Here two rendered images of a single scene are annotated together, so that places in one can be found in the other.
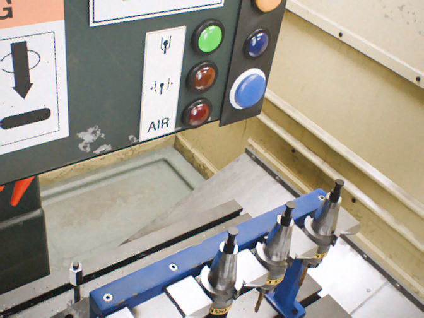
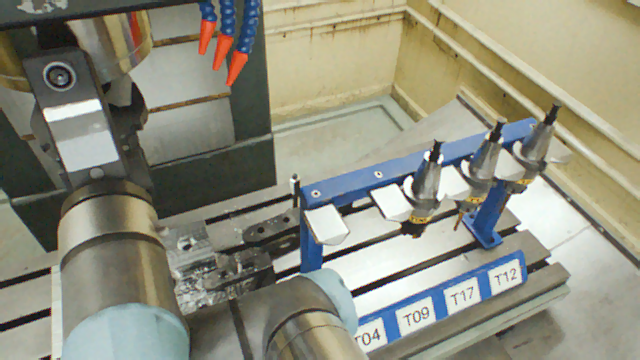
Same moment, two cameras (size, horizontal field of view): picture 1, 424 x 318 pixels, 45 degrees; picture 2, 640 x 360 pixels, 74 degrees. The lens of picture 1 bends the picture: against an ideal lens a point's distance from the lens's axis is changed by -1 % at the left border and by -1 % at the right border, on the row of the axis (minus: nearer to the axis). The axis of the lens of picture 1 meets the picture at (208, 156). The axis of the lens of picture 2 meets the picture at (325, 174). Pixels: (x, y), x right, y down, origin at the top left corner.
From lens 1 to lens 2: 12 cm
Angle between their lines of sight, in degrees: 14
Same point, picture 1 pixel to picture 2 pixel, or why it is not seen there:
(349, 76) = (574, 13)
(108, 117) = not seen: outside the picture
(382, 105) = (609, 43)
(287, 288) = (487, 217)
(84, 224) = (309, 155)
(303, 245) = (509, 167)
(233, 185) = (442, 127)
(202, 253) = (407, 165)
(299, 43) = not seen: outside the picture
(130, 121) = not seen: outside the picture
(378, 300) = (578, 241)
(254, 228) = (460, 147)
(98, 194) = (321, 131)
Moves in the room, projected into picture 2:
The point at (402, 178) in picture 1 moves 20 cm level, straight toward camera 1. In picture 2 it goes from (622, 121) to (591, 165)
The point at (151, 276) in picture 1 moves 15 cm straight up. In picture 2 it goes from (356, 179) to (367, 101)
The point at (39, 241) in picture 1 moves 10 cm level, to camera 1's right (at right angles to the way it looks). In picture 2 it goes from (269, 161) to (299, 169)
